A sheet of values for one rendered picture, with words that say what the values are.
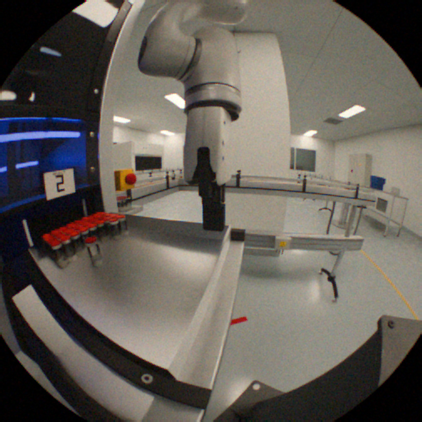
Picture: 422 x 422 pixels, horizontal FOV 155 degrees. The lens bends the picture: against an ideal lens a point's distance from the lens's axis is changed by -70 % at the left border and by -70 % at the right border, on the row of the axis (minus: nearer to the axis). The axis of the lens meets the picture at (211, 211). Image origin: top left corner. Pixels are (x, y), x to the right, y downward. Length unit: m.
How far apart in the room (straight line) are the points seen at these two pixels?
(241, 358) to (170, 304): 0.94
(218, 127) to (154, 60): 0.12
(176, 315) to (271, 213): 1.64
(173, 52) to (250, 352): 1.23
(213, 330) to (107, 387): 0.12
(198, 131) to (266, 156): 1.50
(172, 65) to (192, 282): 0.28
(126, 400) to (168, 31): 0.35
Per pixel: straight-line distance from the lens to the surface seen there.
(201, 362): 0.15
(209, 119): 0.19
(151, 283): 0.22
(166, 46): 0.22
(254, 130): 1.70
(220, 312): 0.18
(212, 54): 0.24
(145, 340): 0.17
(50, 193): 0.42
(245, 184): 1.05
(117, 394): 0.16
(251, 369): 1.08
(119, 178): 0.54
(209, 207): 0.22
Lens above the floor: 1.03
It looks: 17 degrees down
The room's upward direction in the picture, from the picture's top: straight up
